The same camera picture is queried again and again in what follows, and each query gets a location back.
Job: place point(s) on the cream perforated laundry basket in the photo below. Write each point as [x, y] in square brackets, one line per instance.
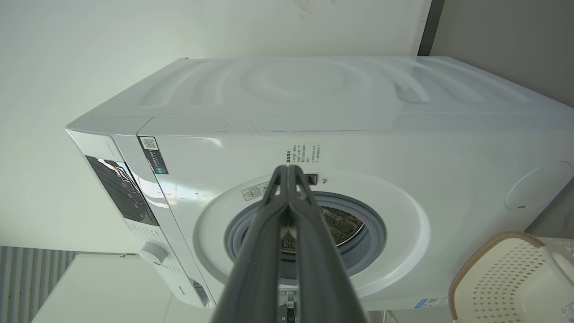
[502, 282]

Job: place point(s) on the black door latch socket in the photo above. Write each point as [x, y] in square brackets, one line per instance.
[312, 179]

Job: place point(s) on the grey ribbed panel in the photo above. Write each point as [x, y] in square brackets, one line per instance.
[27, 282]

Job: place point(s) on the white round control knob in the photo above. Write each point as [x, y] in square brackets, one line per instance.
[152, 253]

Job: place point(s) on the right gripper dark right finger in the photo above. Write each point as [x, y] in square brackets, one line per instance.
[318, 278]

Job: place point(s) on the round white filter cover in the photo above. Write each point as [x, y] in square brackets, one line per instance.
[538, 185]

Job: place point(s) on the blue energy label sticker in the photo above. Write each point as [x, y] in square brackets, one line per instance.
[430, 302]

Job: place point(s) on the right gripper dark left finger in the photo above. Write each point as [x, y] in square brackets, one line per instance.
[255, 269]

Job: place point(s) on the black washing machine control panel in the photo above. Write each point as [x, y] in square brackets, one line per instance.
[123, 190]

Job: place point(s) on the dark QR code sticker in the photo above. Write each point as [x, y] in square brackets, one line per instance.
[153, 154]

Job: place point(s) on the printed text label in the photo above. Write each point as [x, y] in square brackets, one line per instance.
[302, 154]

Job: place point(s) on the grey warning sticker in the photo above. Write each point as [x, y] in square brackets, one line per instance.
[254, 192]

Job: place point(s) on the silver metal door hinge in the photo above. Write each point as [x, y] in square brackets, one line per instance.
[289, 309]

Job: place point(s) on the white front-load washing machine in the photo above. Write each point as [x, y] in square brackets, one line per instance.
[403, 134]

